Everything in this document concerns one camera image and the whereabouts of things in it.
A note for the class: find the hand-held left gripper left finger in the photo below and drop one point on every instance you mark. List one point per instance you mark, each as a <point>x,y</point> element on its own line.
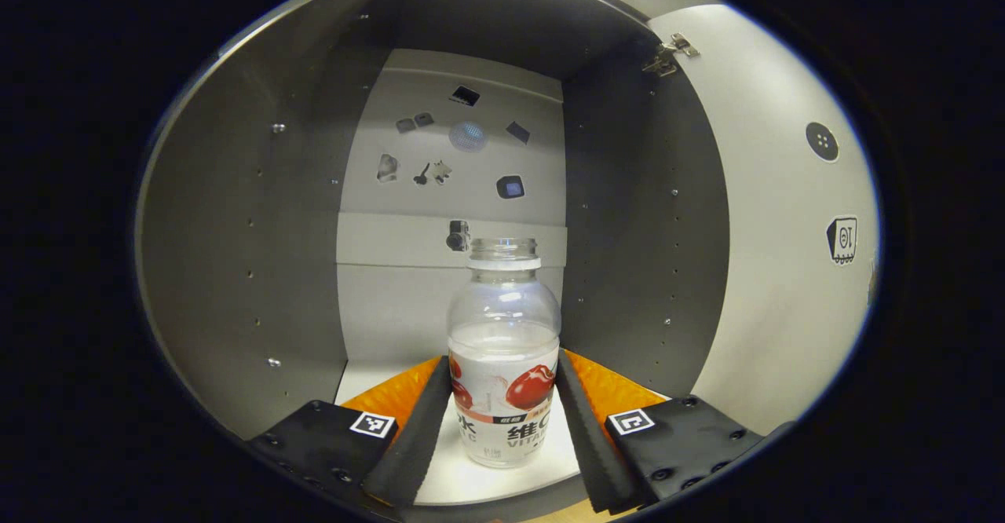
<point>416,444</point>

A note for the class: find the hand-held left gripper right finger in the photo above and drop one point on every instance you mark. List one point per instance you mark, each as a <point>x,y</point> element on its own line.
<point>589,444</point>

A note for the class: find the clear plastic bottle red label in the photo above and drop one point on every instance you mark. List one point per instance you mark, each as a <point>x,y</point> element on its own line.
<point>502,327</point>

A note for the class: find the white cabinet door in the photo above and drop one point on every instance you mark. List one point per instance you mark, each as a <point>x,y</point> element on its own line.
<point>769,311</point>

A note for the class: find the grey cabinet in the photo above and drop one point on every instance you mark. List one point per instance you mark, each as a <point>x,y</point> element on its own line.
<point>235,272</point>

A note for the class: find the metal cabinet hinge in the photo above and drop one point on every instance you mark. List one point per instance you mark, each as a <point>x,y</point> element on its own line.
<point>667,56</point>

